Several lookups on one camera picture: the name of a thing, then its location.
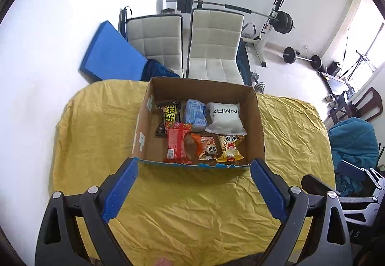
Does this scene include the yellow panda snack bag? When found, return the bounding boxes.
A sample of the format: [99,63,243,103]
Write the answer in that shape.
[216,135,244,162]

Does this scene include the orange snack bag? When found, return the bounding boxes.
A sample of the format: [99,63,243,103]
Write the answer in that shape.
[191,133,218,160]

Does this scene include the red flowered tissue pack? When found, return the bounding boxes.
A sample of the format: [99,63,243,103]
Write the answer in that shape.
[164,121,193,164]

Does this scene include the white pillow pack black letters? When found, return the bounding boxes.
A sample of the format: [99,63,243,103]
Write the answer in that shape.
[205,102,247,136]

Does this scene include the black yellow shoe wipes pack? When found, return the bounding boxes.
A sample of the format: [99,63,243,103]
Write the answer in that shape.
[155,101,182,137]

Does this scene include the blue white tissue pack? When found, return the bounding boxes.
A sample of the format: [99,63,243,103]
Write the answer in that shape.
[183,99,207,133]

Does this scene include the teal cloth on chair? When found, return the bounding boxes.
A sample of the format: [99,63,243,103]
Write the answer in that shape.
[327,117,379,197]

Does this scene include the yellow table cloth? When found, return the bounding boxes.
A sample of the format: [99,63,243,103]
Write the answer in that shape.
[51,80,335,265]

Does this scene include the dark wooden chair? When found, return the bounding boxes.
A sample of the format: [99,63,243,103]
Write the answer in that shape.
[327,87,384,125]

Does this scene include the open cardboard box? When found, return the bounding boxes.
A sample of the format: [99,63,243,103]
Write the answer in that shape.
[131,77,266,168]

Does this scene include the chrome dumbbell on floor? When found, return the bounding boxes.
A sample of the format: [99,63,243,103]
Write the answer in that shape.
[250,72,266,94]

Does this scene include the dark blue knitted cloth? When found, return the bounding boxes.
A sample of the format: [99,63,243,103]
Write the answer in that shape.
[140,59,180,82]

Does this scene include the blue foam mat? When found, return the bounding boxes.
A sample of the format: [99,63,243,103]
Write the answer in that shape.
[80,21,147,81]

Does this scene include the blue black weight bench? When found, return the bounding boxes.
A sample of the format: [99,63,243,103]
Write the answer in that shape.
[236,39,252,86]

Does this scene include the small dumbbell bar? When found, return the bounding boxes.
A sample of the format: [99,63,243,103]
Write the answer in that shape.
[282,47,322,70]

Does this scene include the white barbell rack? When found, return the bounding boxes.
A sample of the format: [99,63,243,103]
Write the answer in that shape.
[194,0,284,67]

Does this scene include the left white quilted chair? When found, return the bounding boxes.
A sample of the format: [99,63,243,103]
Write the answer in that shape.
[118,7,184,77]

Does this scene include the white quilted chair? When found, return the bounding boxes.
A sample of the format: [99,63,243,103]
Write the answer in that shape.
[118,7,184,77]
[186,9,244,85]

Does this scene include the long barbell with plates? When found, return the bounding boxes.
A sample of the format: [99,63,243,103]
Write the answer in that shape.
[167,0,295,34]

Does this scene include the right white quilted chair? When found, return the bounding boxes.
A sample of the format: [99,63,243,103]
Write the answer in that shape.
[186,9,244,85]

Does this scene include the black camera tripod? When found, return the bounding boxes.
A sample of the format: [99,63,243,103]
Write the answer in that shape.
[339,26,382,81]

